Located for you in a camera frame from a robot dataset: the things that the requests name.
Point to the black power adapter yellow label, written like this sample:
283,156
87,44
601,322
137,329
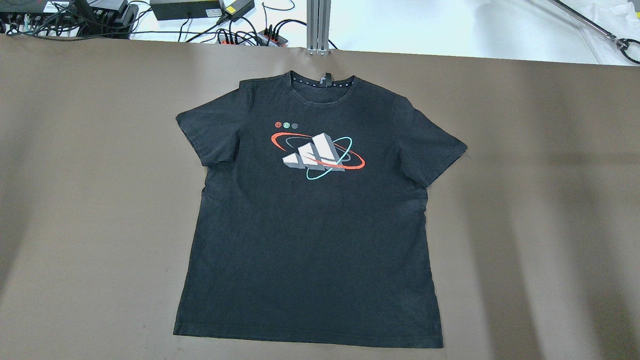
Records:
232,10

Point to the black electronics box with cables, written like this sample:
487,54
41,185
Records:
116,19

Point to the grey orange power strip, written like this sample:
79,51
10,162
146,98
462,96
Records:
240,37

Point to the black graphic t-shirt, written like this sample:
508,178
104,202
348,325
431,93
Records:
312,225

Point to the black power supply box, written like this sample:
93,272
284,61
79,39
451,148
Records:
165,10

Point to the aluminium profile post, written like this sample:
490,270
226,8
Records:
317,28

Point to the metal rod with ring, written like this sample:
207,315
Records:
622,44

